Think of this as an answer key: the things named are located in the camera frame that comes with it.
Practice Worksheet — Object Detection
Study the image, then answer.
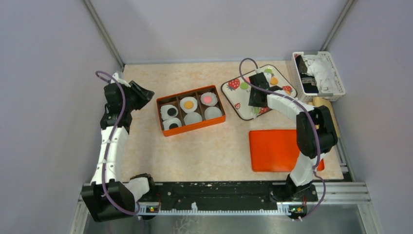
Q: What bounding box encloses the orange cookie box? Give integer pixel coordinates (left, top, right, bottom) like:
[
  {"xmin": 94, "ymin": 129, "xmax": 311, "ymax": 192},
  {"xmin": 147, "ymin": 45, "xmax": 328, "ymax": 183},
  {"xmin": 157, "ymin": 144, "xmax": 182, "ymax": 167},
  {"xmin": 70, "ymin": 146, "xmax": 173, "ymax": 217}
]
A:
[{"xmin": 156, "ymin": 85, "xmax": 226, "ymax": 137}]

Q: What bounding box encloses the tan folded cloth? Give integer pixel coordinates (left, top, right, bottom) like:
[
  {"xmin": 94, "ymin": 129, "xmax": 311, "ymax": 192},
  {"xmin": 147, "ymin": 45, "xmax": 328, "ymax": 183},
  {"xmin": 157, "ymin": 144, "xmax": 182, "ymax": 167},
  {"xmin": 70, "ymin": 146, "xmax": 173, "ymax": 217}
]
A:
[{"xmin": 308, "ymin": 97, "xmax": 340, "ymax": 138}]

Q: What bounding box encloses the black cookie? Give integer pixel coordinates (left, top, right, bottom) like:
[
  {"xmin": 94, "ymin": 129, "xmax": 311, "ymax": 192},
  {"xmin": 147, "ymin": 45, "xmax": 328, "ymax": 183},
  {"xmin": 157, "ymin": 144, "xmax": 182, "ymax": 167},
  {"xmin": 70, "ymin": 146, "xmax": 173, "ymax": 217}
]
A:
[
  {"xmin": 169, "ymin": 123, "xmax": 179, "ymax": 129},
  {"xmin": 167, "ymin": 108, "xmax": 178, "ymax": 117}
]

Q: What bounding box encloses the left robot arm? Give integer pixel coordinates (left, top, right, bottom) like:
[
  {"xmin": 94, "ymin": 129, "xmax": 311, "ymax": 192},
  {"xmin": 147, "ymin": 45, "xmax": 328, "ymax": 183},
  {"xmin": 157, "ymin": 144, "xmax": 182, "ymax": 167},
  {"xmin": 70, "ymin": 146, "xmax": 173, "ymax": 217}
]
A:
[{"xmin": 81, "ymin": 81, "xmax": 156, "ymax": 222}]

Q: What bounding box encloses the pink cookie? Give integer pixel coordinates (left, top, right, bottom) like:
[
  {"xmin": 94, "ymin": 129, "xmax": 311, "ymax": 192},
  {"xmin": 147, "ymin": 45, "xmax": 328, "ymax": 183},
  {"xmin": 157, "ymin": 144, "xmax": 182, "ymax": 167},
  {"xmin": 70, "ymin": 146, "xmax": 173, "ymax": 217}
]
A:
[{"xmin": 202, "ymin": 96, "xmax": 213, "ymax": 104}]

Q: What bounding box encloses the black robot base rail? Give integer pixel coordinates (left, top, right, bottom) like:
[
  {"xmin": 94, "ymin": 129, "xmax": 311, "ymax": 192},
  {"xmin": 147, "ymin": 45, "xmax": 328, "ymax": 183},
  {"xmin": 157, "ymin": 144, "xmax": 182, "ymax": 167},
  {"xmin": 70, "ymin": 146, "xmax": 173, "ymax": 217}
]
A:
[{"xmin": 138, "ymin": 181, "xmax": 319, "ymax": 212}]

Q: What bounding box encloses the white cloth in basket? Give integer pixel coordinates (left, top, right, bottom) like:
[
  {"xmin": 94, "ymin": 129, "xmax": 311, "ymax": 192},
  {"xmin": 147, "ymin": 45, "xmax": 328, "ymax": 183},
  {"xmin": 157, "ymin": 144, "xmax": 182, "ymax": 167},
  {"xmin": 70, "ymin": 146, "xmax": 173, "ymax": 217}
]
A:
[{"xmin": 303, "ymin": 55, "xmax": 338, "ymax": 93}]

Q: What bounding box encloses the black item in basket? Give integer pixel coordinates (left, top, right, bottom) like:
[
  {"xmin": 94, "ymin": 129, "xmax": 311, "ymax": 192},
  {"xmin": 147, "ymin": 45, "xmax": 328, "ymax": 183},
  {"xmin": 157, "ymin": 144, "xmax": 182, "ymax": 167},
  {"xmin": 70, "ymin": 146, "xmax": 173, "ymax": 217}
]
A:
[{"xmin": 295, "ymin": 55, "xmax": 319, "ymax": 94}]

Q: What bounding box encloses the strawberry pattern tray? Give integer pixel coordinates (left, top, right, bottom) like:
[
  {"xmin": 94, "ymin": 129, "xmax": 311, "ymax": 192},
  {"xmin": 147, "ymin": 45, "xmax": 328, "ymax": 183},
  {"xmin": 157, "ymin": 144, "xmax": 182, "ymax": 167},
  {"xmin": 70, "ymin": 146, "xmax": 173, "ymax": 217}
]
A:
[{"xmin": 221, "ymin": 64, "xmax": 297, "ymax": 121}]

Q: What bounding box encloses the orange box lid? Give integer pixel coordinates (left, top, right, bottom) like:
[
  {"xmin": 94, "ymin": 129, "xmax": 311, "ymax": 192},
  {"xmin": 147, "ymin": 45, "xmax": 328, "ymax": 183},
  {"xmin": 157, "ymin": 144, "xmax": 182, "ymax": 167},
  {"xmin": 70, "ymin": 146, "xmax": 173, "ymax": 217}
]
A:
[{"xmin": 248, "ymin": 130, "xmax": 325, "ymax": 173}]

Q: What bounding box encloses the white plastic basket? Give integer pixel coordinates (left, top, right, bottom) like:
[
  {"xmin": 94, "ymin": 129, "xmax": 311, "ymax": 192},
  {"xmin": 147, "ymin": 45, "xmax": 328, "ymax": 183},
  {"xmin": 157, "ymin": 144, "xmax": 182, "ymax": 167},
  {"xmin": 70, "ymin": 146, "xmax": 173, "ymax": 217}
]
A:
[{"xmin": 290, "ymin": 51, "xmax": 346, "ymax": 102}]

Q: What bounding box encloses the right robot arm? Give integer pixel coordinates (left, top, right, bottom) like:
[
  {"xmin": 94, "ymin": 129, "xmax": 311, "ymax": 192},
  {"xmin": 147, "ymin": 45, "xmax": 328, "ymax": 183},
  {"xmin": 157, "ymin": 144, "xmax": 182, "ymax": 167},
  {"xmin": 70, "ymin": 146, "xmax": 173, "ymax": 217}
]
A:
[{"xmin": 246, "ymin": 73, "xmax": 338, "ymax": 201}]

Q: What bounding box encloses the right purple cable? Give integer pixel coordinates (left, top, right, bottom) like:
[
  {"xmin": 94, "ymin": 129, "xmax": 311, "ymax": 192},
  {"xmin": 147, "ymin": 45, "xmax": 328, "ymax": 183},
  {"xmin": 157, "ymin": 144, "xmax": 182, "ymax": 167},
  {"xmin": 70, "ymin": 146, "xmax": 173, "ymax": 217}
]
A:
[{"xmin": 239, "ymin": 58, "xmax": 326, "ymax": 221}]

